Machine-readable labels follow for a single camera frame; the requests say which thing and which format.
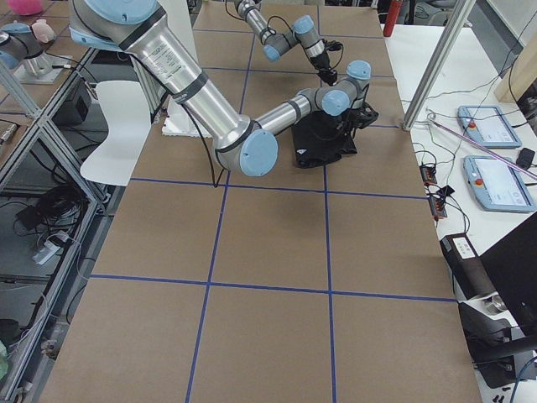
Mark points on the black graphic t-shirt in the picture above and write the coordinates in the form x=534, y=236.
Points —
x=321, y=139

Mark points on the near teach pendant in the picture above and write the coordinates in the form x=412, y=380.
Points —
x=496, y=186

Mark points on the wooden board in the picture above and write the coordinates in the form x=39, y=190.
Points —
x=520, y=76

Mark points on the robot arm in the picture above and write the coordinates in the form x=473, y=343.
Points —
x=240, y=143
x=281, y=33

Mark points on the white chair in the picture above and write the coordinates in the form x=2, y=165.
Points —
x=127, y=115

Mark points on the pink plush toy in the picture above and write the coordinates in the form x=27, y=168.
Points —
x=25, y=7

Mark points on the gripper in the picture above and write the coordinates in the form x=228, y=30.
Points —
x=347, y=122
x=323, y=67

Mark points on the orange terminal block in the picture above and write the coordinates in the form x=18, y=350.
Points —
x=427, y=173
x=437, y=208

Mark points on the aluminium frame post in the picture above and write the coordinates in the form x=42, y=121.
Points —
x=443, y=48

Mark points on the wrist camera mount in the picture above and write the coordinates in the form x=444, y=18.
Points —
x=332, y=45
x=365, y=115

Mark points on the teach pendant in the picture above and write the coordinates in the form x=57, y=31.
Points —
x=496, y=186
x=487, y=126

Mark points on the near orange terminal block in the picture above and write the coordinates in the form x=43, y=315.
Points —
x=437, y=208

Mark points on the far teach pendant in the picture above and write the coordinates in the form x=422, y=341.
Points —
x=487, y=126

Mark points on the aluminium table frame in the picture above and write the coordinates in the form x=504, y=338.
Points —
x=47, y=208

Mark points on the red fire extinguisher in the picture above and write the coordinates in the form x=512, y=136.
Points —
x=391, y=18

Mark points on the far orange terminal block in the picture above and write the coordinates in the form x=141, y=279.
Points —
x=427, y=173

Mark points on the black box device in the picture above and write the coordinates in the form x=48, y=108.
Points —
x=468, y=276

